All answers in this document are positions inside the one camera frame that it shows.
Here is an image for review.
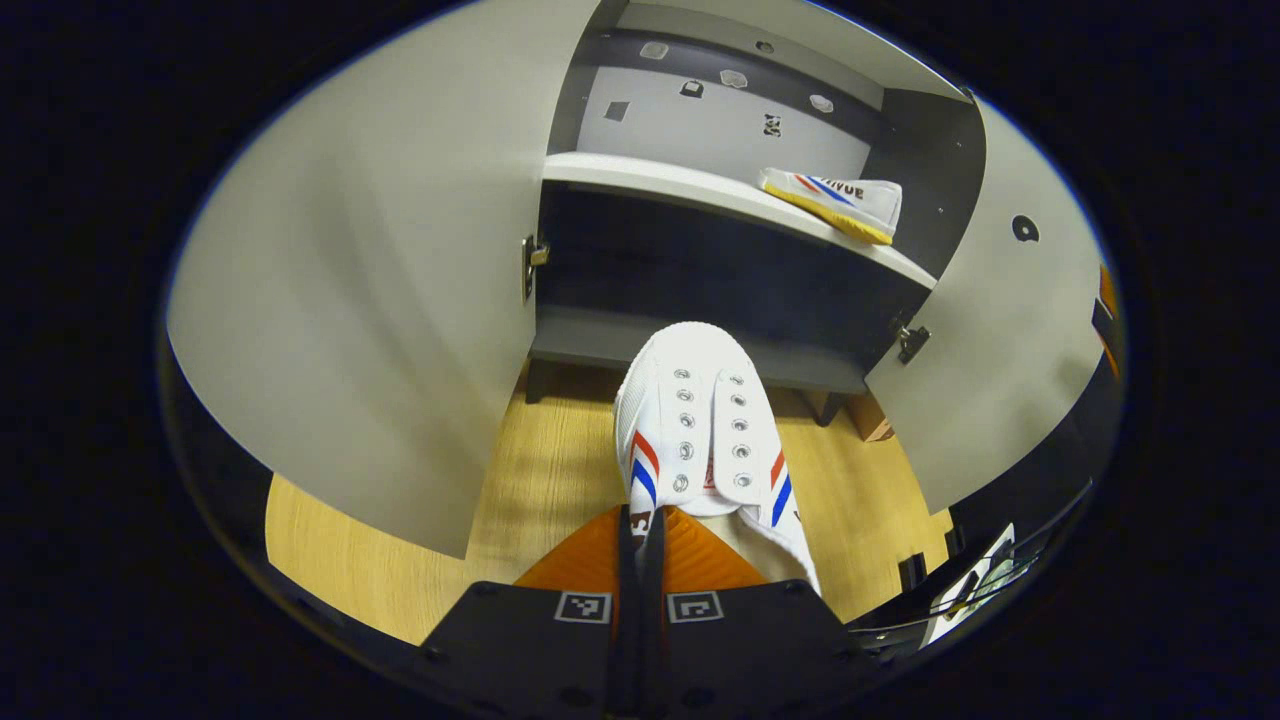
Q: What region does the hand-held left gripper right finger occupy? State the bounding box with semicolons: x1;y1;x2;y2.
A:
637;505;861;719

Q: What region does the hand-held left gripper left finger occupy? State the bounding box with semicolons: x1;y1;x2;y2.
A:
420;505;641;719

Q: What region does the white canvas shoe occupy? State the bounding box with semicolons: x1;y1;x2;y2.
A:
757;167;904;246
613;321;823;598

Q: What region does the metal door hinge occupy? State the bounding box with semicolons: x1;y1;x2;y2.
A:
893;312;931;365
520;234;551;303

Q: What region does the white cabinet shelf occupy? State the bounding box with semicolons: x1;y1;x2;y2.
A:
543;152;938;291

